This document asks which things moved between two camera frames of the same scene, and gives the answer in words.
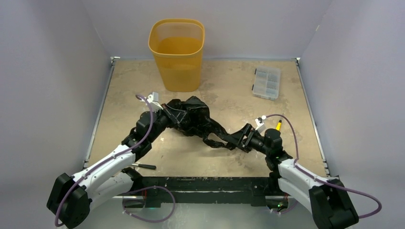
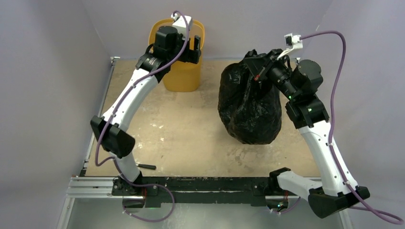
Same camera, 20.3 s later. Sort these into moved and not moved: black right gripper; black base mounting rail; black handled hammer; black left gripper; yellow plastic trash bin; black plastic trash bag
Moved: black plastic trash bag; black left gripper; black right gripper
Not moved: black handled hammer; black base mounting rail; yellow plastic trash bin
